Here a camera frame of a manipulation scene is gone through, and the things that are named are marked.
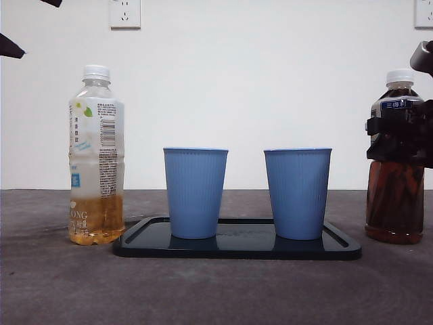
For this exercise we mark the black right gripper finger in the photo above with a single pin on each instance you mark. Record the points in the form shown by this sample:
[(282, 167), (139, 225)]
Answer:
[(399, 139)]

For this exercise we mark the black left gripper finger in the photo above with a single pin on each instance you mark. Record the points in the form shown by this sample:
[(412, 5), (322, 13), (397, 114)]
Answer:
[(56, 2), (10, 47)]

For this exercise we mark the dark oolong tea bottle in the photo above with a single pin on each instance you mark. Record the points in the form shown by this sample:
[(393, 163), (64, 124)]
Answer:
[(394, 203)]

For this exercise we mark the clear bottle pale yellow tea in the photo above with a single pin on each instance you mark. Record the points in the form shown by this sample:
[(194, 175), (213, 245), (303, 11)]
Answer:
[(96, 152)]

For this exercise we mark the ribbed light blue cup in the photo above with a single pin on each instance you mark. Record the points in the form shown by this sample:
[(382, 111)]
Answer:
[(297, 193), (194, 193)]

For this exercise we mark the dark rectangular tray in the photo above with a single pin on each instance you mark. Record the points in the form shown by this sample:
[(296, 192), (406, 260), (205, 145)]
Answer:
[(243, 248)]

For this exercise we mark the white wall socket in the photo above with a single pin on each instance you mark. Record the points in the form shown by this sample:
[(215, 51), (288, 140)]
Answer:
[(124, 13), (424, 13)]

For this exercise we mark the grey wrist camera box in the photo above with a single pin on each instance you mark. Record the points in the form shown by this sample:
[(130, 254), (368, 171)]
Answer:
[(423, 57)]

